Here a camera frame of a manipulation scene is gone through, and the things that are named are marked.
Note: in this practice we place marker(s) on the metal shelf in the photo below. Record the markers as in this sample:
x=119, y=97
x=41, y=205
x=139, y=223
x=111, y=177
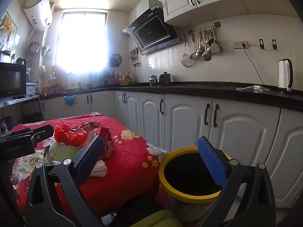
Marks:
x=19, y=100

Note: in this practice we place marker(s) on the maroon and white snack bag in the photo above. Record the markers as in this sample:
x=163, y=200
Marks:
x=91, y=125

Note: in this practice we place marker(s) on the bright window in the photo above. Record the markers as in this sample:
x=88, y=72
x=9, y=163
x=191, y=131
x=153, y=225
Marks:
x=80, y=42

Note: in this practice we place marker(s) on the red floral blanket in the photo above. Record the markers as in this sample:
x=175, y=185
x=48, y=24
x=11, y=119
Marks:
x=132, y=160

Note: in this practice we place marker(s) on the person's dark pants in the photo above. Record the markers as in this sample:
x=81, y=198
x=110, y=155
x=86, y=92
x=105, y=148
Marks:
x=137, y=212

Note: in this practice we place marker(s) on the white plastic container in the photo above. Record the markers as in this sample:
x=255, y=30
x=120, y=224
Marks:
x=31, y=88

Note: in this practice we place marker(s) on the red foil packet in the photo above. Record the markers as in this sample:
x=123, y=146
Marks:
x=107, y=141

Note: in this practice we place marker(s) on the group of condiment bottles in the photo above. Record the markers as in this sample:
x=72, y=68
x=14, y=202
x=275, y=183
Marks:
x=124, y=78

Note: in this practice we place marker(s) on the black countertop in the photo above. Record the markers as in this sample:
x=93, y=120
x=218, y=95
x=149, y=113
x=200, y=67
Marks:
x=201, y=89

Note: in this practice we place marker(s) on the pale green pouch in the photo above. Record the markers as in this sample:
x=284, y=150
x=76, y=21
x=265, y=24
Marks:
x=59, y=153

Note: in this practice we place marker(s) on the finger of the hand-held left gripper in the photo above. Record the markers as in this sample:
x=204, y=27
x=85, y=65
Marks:
x=43, y=132
x=16, y=134

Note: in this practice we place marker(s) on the red plastic bag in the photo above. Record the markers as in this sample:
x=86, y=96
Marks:
x=68, y=136

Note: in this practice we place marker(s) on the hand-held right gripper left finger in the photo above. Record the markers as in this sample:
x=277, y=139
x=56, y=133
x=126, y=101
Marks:
x=91, y=153

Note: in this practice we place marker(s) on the white water heater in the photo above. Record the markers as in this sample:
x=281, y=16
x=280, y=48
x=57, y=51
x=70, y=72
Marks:
x=37, y=7

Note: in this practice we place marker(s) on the utensil rail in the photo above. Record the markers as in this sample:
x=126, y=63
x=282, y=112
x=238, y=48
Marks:
x=196, y=30

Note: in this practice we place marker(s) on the steel teapot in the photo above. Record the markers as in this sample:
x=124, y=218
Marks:
x=153, y=80

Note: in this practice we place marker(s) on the white pleated paper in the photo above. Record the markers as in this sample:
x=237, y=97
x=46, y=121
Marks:
x=99, y=169

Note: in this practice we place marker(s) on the blue wall fan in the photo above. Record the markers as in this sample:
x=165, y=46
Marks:
x=115, y=59

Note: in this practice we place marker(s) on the dark lidded pot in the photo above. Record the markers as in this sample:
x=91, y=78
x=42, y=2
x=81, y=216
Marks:
x=165, y=79

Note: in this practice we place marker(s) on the pale spatula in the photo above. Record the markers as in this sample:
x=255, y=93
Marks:
x=215, y=47

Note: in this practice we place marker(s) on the white electric kettle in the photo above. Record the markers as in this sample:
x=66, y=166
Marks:
x=284, y=75

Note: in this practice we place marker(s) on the steel spoon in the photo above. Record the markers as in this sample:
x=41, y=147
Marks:
x=200, y=50

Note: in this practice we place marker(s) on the yellow rimmed trash bin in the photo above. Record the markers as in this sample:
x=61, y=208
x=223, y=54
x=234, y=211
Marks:
x=165, y=170

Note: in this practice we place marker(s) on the black microwave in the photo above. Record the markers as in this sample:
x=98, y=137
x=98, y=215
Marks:
x=11, y=80

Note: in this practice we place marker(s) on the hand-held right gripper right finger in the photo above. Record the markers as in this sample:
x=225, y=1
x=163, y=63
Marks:
x=213, y=163

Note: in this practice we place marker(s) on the blue hanging bin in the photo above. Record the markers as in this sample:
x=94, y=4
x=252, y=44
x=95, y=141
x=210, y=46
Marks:
x=70, y=100

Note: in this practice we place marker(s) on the white wall cabinet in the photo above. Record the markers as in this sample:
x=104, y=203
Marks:
x=182, y=0

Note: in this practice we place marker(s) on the white base cabinets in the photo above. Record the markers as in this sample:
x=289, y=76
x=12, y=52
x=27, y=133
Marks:
x=184, y=118

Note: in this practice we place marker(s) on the steel ladle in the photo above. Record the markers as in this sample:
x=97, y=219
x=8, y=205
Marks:
x=193, y=56
x=206, y=56

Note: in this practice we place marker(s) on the person's green clothing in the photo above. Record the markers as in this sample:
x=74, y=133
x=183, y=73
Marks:
x=163, y=220

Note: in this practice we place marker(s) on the small wall socket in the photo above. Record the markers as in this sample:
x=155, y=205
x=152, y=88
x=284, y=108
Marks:
x=137, y=64

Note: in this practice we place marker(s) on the black range hood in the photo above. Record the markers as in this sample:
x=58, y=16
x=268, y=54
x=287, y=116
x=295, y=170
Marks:
x=153, y=30

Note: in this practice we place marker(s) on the wall socket strip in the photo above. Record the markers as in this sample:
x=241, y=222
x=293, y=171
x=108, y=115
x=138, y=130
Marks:
x=240, y=45

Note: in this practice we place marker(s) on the wall poster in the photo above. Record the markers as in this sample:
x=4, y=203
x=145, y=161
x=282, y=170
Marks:
x=8, y=22

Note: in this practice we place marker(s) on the black wall hook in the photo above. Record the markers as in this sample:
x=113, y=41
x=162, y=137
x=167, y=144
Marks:
x=274, y=44
x=261, y=44

